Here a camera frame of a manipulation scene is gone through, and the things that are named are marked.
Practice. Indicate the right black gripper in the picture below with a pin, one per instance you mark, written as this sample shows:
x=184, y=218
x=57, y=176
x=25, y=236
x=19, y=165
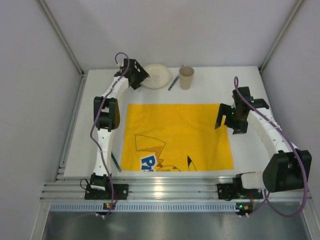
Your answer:
x=225, y=115

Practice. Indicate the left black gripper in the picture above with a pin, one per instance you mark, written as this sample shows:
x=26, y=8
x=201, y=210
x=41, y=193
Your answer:
x=135, y=73

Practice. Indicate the cream round plate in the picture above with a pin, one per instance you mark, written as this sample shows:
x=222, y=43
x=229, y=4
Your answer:
x=159, y=76

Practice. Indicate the knife with green handle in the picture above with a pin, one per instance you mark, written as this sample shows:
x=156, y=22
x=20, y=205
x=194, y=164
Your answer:
x=173, y=83

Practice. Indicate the beige cup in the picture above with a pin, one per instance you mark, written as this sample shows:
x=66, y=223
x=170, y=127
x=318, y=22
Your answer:
x=186, y=75

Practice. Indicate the yellow Pikachu placemat cloth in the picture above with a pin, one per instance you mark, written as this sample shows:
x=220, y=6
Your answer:
x=175, y=138

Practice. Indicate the fork with green handle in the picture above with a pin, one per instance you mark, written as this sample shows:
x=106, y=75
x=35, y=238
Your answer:
x=116, y=162

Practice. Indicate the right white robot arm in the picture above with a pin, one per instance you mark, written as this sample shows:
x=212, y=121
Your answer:
x=283, y=172

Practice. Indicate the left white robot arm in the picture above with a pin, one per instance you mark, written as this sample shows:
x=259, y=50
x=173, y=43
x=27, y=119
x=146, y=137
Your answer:
x=106, y=114

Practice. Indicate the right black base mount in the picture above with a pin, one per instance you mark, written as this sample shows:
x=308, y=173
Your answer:
x=228, y=192

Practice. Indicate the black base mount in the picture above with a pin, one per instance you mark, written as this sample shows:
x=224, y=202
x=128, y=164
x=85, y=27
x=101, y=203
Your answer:
x=228, y=192
x=120, y=192

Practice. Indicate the aluminium mounting rail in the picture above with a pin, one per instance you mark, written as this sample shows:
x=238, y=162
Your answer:
x=154, y=188

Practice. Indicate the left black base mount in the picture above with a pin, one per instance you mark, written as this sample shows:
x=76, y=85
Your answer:
x=120, y=192

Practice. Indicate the slotted cable duct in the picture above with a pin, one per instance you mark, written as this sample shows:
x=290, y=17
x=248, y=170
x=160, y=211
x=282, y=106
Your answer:
x=156, y=207

